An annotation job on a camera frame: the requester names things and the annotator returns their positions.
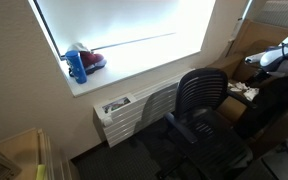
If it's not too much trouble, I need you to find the white cloth on sill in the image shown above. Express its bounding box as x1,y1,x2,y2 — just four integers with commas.
68,43,89,52

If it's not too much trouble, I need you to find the black office chair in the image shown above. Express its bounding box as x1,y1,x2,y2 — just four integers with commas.
164,68,256,180

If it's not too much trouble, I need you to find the black garment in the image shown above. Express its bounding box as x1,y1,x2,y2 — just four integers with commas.
233,76,288,139

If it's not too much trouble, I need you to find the light wooden dresser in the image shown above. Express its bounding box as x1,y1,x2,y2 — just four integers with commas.
0,127,81,180

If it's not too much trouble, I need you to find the yellow sticky note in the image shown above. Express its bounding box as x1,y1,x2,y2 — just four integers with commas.
35,164,46,180

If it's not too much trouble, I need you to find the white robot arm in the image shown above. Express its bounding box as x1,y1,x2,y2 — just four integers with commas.
245,36,288,77

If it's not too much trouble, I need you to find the brown leather sofa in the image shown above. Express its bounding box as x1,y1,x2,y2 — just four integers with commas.
209,39,288,158

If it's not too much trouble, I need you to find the blue water bottle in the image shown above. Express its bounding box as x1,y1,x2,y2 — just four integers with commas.
65,50,87,84

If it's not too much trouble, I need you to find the white socks pile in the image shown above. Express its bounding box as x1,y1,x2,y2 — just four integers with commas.
228,82,259,101

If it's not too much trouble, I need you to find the white wall heater unit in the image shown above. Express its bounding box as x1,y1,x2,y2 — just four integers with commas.
94,69,190,148

